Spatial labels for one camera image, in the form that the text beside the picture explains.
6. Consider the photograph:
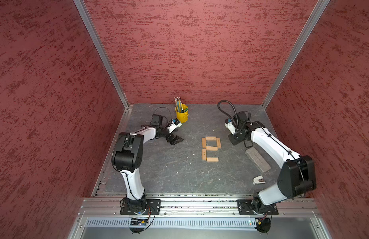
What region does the aluminium corner post right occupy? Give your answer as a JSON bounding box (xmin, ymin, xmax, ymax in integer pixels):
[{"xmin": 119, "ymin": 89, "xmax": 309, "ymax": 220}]
[{"xmin": 262, "ymin": 0, "xmax": 330, "ymax": 109}]

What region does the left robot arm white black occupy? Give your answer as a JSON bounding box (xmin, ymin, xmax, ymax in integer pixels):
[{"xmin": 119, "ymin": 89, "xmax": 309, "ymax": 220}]
[{"xmin": 111, "ymin": 114, "xmax": 183, "ymax": 214}]

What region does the aluminium corner post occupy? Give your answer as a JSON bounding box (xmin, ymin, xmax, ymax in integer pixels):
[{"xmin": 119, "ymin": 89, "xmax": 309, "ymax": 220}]
[
  {"xmin": 74, "ymin": 0, "xmax": 129, "ymax": 109},
  {"xmin": 262, "ymin": 0, "xmax": 330, "ymax": 109}
]

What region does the grey stone block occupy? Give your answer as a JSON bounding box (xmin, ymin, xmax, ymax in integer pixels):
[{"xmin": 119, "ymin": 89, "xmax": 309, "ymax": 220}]
[{"xmin": 245, "ymin": 147, "xmax": 271, "ymax": 173}]

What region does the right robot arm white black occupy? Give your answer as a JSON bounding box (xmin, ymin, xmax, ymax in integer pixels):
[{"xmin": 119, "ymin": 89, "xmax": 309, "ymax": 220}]
[{"xmin": 224, "ymin": 112, "xmax": 317, "ymax": 215}]

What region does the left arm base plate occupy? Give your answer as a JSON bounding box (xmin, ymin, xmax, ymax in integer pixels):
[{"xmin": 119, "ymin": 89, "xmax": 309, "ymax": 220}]
[{"xmin": 120, "ymin": 198, "xmax": 162, "ymax": 216}]

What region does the yellow metal bucket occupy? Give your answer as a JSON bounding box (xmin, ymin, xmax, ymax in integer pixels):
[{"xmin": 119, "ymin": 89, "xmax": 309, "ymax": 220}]
[{"xmin": 175, "ymin": 104, "xmax": 188, "ymax": 123}]

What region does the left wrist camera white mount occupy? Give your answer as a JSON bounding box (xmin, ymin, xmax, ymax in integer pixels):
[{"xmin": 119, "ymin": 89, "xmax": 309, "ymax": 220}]
[{"xmin": 166, "ymin": 118, "xmax": 182, "ymax": 133}]

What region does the bundle of coloured pencils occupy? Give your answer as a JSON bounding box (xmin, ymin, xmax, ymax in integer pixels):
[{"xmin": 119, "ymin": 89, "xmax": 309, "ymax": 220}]
[{"xmin": 174, "ymin": 97, "xmax": 183, "ymax": 113}]

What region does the small white adapter box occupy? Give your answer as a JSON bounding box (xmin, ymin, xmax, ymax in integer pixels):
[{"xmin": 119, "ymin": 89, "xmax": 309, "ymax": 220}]
[{"xmin": 252, "ymin": 175, "xmax": 266, "ymax": 185}]

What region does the aluminium corner post left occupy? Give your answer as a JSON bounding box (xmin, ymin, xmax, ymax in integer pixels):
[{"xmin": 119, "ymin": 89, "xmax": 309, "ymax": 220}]
[{"xmin": 74, "ymin": 0, "xmax": 129, "ymax": 109}]

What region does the aluminium front rail frame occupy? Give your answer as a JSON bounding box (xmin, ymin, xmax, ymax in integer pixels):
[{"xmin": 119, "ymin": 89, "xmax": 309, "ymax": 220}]
[{"xmin": 68, "ymin": 194, "xmax": 331, "ymax": 239}]

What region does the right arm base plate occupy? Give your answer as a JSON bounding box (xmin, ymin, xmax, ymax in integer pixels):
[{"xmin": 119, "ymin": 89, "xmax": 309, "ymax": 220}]
[{"xmin": 236, "ymin": 199, "xmax": 279, "ymax": 216}]

